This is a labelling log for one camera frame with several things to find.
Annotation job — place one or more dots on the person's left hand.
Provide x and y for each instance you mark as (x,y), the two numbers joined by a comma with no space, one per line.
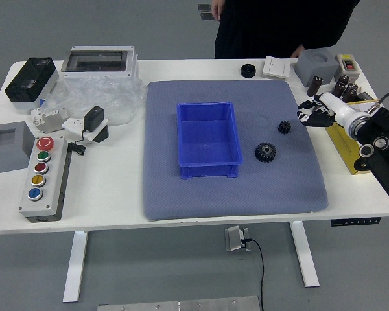
(299,51)

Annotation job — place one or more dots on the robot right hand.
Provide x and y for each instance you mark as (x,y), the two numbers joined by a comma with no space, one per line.
(335,105)

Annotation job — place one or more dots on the person's right hand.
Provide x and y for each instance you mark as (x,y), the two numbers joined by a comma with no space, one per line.
(216,8)

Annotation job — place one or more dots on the small black gear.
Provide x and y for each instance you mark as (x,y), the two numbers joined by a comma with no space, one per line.
(284,127)

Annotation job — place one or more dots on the big black gear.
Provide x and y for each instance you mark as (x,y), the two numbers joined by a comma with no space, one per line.
(266,153)

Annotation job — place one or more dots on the blue plastic box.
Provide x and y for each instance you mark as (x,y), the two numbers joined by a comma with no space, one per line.
(207,139)

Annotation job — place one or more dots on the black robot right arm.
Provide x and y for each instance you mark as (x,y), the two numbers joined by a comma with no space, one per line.
(382,155)

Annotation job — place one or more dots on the small black box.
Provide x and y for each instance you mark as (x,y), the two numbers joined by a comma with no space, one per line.
(366,96)

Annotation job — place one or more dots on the white clear-lid distribution box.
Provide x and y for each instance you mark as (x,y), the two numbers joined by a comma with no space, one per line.
(97,61)

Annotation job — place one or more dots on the grey five-button control box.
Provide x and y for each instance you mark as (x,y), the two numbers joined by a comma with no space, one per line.
(40,181)

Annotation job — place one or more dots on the dark floor plate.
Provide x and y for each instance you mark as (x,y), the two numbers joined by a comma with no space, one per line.
(207,16)
(204,7)

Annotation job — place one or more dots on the dark brown capacitor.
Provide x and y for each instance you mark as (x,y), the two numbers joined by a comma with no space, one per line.
(350,92)
(343,79)
(338,89)
(315,85)

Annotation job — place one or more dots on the grey cube with round hole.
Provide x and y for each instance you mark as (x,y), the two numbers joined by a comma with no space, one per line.
(314,66)

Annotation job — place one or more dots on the person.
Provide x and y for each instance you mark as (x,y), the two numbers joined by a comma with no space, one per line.
(278,29)

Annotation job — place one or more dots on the yellow and white carton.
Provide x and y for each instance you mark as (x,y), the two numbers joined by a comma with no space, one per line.
(343,145)

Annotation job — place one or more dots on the black round knob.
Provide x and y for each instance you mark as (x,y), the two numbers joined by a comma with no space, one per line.
(248,71)

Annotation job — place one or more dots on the black table height panel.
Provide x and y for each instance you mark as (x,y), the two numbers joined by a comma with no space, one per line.
(356,222)

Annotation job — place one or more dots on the clear plastic bag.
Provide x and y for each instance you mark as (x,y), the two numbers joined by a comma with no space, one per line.
(116,97)

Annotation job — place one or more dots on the grey-blue mat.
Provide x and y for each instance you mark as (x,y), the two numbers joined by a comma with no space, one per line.
(233,197)

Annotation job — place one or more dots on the white table leg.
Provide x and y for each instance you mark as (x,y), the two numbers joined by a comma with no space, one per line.
(75,265)
(306,259)

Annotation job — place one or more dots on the black power adapter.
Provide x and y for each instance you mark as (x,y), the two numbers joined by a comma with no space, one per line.
(94,118)

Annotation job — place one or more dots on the silver floor socket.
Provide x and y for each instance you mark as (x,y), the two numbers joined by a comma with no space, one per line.
(233,239)

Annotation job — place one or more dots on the black socket base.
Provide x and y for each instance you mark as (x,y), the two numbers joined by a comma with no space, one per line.
(102,136)

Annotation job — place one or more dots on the white power socket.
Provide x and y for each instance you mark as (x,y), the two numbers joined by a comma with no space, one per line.
(72,125)

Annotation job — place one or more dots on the white circuit breaker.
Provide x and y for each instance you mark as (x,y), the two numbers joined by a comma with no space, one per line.
(50,121)

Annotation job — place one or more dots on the grey metal plate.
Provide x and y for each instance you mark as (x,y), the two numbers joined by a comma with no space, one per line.
(181,305)

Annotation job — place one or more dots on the grey cube with square hole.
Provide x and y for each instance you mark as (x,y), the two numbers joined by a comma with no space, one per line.
(6,155)

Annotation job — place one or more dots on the white wall switch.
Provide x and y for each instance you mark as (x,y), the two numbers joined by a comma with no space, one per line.
(276,67)

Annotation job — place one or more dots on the grey two-button switch box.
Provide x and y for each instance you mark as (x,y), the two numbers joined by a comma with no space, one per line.
(347,66)

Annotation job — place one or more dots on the black-lidded enclosure box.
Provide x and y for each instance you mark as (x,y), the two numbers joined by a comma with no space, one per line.
(29,81)

